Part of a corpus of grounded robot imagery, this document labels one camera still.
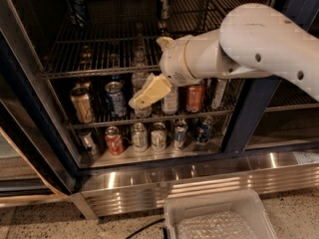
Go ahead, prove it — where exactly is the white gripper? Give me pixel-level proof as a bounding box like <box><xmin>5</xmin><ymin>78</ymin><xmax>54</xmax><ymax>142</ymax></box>
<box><xmin>129</xmin><ymin>35</ymin><xmax>199</xmax><ymax>109</ymax></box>

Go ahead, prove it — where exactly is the blue pepsi can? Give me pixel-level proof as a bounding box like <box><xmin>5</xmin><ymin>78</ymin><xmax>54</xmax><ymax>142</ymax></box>
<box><xmin>66</xmin><ymin>0</ymin><xmax>89</xmax><ymax>28</ymax></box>

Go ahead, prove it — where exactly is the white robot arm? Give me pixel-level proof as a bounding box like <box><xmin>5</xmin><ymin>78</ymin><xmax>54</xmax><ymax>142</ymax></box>
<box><xmin>129</xmin><ymin>3</ymin><xmax>319</xmax><ymax>109</ymax></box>

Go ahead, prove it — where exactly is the orange soda can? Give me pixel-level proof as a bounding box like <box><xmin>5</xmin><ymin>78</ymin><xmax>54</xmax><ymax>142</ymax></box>
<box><xmin>185</xmin><ymin>85</ymin><xmax>205</xmax><ymax>114</ymax></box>

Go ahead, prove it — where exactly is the blue soda can middle shelf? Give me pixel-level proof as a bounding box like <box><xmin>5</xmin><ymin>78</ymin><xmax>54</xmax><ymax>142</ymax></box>
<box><xmin>105</xmin><ymin>82</ymin><xmax>127</xmax><ymax>119</ymax></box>

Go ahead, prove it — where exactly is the silver slim can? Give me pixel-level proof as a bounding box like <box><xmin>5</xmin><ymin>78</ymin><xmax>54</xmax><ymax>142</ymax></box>
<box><xmin>211</xmin><ymin>79</ymin><xmax>228</xmax><ymax>110</ymax></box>

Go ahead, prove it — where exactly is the blue silver can bottom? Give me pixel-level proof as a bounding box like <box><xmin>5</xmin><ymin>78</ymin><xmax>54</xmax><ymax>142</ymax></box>
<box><xmin>173</xmin><ymin>119</ymin><xmax>188</xmax><ymax>149</ymax></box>

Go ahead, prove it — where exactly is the white green can bottom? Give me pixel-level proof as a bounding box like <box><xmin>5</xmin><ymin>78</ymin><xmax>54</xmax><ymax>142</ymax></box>
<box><xmin>151</xmin><ymin>122</ymin><xmax>166</xmax><ymax>151</ymax></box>

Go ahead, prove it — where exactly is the pale green can bottom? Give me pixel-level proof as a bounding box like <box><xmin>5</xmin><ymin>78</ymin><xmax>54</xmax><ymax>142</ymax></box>
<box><xmin>131</xmin><ymin>122</ymin><xmax>149</xmax><ymax>152</ymax></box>

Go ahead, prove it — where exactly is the dark blue can bottom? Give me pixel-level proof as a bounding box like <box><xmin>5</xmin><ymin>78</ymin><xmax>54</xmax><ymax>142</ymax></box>
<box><xmin>195</xmin><ymin>117</ymin><xmax>212</xmax><ymax>143</ymax></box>

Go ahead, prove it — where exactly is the gold soda can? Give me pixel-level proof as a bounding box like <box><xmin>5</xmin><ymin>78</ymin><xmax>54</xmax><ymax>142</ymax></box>
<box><xmin>70</xmin><ymin>87</ymin><xmax>95</xmax><ymax>123</ymax></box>

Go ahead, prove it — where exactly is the red soda can bottom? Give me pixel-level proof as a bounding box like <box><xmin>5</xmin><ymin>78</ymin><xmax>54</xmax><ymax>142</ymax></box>
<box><xmin>105</xmin><ymin>126</ymin><xmax>124</xmax><ymax>155</ymax></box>

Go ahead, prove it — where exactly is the silver can bottom left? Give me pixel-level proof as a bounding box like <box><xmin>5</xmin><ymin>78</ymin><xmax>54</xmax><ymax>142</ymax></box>
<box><xmin>78</xmin><ymin>128</ymin><xmax>99</xmax><ymax>155</ymax></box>

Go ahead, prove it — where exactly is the stainless fridge base grille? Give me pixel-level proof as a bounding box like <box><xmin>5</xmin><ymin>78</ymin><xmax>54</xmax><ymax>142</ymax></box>
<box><xmin>81</xmin><ymin>150</ymin><xmax>319</xmax><ymax>217</ymax></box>

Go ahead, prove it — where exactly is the open fridge glass door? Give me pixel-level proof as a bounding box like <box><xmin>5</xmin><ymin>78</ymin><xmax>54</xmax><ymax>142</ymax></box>
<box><xmin>0</xmin><ymin>36</ymin><xmax>74</xmax><ymax>207</ymax></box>

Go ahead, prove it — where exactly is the clear water bottle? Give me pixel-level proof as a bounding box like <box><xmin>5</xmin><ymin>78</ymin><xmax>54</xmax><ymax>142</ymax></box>
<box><xmin>132</xmin><ymin>50</ymin><xmax>153</xmax><ymax>119</ymax></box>

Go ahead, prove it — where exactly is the white plastic bin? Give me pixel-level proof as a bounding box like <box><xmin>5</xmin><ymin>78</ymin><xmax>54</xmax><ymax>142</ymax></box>
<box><xmin>164</xmin><ymin>189</ymin><xmax>278</xmax><ymax>239</ymax></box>

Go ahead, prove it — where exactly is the top wire shelf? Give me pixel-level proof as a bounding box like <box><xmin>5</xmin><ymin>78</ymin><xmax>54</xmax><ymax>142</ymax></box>
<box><xmin>43</xmin><ymin>0</ymin><xmax>267</xmax><ymax>79</ymax></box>

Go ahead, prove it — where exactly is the wire shelf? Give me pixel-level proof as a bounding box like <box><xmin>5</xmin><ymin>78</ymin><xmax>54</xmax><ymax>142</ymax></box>
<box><xmin>69</xmin><ymin>79</ymin><xmax>245</xmax><ymax>129</ymax></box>
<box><xmin>43</xmin><ymin>0</ymin><xmax>267</xmax><ymax>79</ymax></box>

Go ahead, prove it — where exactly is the middle wire shelf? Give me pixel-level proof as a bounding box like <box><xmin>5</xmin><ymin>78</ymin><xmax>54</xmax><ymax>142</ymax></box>
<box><xmin>69</xmin><ymin>79</ymin><xmax>245</xmax><ymax>129</ymax></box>

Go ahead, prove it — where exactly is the dark blue fridge frame post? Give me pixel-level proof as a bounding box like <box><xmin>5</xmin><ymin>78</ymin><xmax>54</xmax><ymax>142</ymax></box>
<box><xmin>222</xmin><ymin>0</ymin><xmax>319</xmax><ymax>152</ymax></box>

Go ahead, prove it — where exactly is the black cable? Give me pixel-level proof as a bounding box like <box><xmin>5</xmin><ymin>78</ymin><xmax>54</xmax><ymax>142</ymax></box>
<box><xmin>124</xmin><ymin>217</ymin><xmax>166</xmax><ymax>239</ymax></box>

